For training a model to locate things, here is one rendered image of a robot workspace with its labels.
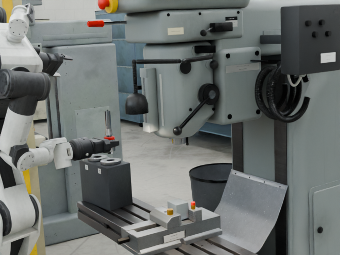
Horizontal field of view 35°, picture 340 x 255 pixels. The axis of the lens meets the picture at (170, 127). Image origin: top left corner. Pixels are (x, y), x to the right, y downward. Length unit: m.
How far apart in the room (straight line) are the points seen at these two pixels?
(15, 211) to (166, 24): 0.93
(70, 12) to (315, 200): 9.78
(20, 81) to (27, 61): 0.15
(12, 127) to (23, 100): 0.11
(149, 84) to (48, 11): 9.61
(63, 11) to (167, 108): 9.76
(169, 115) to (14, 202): 0.73
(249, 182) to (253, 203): 0.09
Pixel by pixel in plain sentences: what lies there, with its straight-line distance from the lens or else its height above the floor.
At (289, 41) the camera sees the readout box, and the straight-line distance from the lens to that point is 1.72.
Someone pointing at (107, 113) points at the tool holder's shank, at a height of 1.33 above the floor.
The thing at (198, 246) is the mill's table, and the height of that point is 0.92.
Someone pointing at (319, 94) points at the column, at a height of 1.41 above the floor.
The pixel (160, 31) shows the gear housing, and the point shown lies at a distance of 1.68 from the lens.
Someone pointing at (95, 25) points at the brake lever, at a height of 1.70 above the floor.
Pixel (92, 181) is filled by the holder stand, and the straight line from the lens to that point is 2.39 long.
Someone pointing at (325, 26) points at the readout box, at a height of 1.66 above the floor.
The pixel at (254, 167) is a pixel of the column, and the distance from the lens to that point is 2.17.
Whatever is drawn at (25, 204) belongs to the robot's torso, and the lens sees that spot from 2.17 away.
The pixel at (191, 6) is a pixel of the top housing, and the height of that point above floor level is 1.74.
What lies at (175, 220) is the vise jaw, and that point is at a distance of 1.90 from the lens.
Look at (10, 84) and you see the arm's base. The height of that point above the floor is 1.52.
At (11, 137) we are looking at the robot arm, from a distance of 1.92.
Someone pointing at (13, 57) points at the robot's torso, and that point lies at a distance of 1.94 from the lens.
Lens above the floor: 1.68
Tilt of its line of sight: 11 degrees down
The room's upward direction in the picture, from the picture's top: 3 degrees counter-clockwise
